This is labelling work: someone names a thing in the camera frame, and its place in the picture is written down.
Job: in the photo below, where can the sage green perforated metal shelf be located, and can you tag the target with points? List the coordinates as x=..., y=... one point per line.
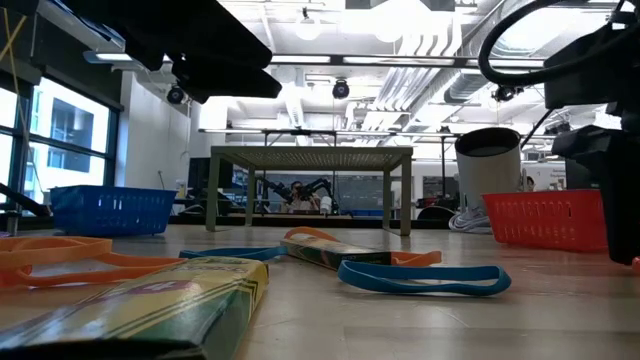
x=310, y=157

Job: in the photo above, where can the red plastic basket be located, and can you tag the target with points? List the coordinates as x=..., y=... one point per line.
x=545, y=220

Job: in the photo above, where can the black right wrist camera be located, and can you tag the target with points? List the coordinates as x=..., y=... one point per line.
x=590, y=70

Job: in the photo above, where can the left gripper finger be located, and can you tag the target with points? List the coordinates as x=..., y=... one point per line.
x=200, y=35
x=225, y=82

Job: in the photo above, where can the black computer monitor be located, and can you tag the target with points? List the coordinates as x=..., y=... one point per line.
x=210, y=172
x=582, y=175

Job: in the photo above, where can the blue plastic basket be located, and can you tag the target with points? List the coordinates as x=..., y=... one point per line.
x=115, y=210

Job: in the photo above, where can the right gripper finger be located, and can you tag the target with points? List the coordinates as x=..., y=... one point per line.
x=622, y=215

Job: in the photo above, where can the white cup with black rim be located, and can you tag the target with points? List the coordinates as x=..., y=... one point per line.
x=487, y=175

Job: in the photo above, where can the black chair back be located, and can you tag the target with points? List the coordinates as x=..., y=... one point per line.
x=435, y=212

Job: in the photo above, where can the large window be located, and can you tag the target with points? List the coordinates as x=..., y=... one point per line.
x=75, y=150

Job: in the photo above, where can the yellow green crayon box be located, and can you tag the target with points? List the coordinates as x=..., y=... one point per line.
x=330, y=252
x=150, y=310

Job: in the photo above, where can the overhead light bar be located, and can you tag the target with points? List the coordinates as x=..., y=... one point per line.
x=340, y=60

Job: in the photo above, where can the person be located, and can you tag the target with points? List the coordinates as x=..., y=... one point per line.
x=300, y=200

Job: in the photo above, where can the clear crumpled plastic wrap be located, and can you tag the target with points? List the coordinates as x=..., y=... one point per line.
x=467, y=221

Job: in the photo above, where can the black background robot arm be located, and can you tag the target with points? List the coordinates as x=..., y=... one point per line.
x=275, y=189
x=320, y=187

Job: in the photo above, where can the blue rubber band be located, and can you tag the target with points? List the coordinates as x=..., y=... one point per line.
x=420, y=272
x=225, y=251

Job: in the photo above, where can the black ceiling dome camera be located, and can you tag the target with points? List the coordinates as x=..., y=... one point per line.
x=175, y=95
x=341, y=89
x=505, y=93

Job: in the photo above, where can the small white cup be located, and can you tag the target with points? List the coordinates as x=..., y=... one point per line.
x=326, y=204

